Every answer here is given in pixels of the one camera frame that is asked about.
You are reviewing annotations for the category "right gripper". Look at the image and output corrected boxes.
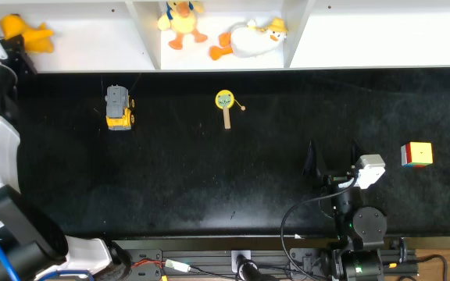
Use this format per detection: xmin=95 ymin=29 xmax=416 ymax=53
xmin=302 ymin=140 xmax=366 ymax=187

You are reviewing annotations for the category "many-coloured puzzle cube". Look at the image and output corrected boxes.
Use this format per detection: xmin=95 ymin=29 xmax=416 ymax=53
xmin=400 ymin=141 xmax=434 ymax=169

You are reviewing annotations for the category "yellow rattle drum toy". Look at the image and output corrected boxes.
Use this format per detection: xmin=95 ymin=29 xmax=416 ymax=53
xmin=214 ymin=89 xmax=247 ymax=130

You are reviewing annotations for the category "grey and yellow toy truck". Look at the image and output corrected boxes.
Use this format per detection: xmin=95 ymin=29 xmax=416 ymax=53
xmin=104 ymin=84 xmax=136 ymax=132

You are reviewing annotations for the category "yellow rubber duck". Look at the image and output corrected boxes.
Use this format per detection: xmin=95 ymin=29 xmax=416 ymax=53
xmin=0 ymin=13 xmax=56 ymax=55

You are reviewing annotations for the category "white shelf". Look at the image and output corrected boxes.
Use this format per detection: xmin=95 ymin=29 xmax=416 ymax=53
xmin=0 ymin=0 xmax=450 ymax=74

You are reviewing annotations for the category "white plush duck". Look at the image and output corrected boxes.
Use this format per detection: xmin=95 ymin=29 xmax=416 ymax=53
xmin=209 ymin=16 xmax=289 ymax=62

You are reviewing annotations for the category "yellow plush duck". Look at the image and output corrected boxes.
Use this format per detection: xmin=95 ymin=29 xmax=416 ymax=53
xmin=157 ymin=0 xmax=209 ymax=51

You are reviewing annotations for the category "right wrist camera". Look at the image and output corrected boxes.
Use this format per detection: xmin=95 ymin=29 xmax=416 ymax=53
xmin=352 ymin=154 xmax=387 ymax=190

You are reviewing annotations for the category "black cable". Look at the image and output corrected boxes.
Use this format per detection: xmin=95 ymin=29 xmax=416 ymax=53
xmin=280 ymin=175 xmax=361 ymax=281

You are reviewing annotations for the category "mounting rail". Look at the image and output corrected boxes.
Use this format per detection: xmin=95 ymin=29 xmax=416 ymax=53
xmin=107 ymin=237 xmax=449 ymax=281

